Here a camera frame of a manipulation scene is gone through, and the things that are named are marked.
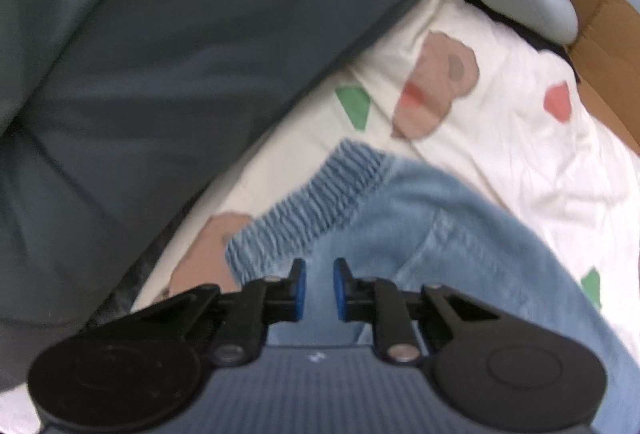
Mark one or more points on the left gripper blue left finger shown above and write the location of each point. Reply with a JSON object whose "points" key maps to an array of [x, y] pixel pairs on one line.
{"points": [[297, 282]]}

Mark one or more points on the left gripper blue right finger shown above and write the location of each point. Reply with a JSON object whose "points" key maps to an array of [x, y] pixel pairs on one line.
{"points": [[344, 289]]}

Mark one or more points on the blue-grey denim pants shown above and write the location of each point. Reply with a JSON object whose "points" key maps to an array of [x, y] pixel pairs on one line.
{"points": [[408, 222]]}

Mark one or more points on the cream bear-print quilt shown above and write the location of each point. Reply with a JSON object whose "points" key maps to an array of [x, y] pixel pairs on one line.
{"points": [[453, 88]]}

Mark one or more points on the dark grey pillow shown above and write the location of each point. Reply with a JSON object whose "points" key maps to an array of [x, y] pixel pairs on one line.
{"points": [[115, 112]]}

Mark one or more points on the brown cardboard sheet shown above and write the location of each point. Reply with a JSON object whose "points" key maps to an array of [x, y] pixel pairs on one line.
{"points": [[606, 55]]}

